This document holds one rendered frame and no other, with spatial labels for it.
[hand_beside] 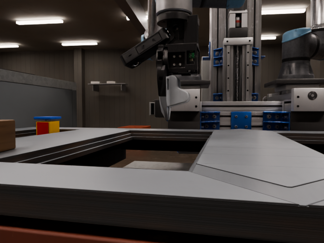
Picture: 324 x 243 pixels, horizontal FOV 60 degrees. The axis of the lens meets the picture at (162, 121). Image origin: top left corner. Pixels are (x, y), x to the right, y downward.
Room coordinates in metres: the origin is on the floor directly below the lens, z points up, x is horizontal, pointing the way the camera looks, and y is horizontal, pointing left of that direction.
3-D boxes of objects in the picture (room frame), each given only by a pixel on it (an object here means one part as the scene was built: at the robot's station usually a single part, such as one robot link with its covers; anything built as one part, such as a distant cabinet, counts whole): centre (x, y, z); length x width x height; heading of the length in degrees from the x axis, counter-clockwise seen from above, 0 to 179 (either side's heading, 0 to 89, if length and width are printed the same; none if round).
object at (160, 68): (0.57, 0.00, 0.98); 0.05 x 0.02 x 0.09; 167
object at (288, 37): (1.28, -0.61, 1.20); 0.13 x 0.12 x 0.14; 108
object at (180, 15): (0.59, -0.03, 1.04); 0.09 x 0.08 x 0.12; 77
